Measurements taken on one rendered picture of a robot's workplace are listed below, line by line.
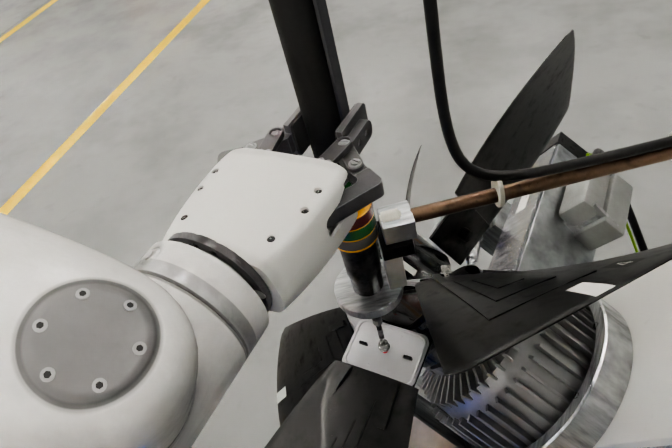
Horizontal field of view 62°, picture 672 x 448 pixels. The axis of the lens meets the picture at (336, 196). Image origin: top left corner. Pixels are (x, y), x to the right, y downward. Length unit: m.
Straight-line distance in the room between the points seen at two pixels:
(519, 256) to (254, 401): 1.46
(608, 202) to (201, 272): 0.68
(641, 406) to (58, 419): 0.57
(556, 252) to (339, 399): 0.38
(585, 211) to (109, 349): 0.74
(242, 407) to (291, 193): 1.78
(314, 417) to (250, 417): 1.42
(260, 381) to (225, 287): 1.83
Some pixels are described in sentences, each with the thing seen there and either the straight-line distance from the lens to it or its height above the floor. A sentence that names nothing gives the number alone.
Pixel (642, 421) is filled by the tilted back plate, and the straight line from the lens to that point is 0.67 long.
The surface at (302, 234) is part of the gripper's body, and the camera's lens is 0.33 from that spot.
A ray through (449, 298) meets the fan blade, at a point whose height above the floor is 1.36.
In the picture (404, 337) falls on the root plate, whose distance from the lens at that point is 0.67.
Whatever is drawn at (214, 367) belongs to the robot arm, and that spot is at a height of 1.51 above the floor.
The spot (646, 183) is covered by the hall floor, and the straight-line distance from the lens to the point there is 2.67.
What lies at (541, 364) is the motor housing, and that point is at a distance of 0.67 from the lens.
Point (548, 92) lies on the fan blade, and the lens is 0.75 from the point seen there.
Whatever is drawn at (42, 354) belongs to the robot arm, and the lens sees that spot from 0.22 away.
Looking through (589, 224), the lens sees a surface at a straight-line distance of 0.88.
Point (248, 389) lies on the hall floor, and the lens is 2.13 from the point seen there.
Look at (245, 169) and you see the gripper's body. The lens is 0.38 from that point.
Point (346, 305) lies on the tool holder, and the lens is 0.56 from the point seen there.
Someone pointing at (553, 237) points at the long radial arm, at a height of 1.12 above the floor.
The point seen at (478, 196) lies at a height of 1.40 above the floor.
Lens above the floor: 1.75
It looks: 41 degrees down
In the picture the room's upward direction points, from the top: 15 degrees counter-clockwise
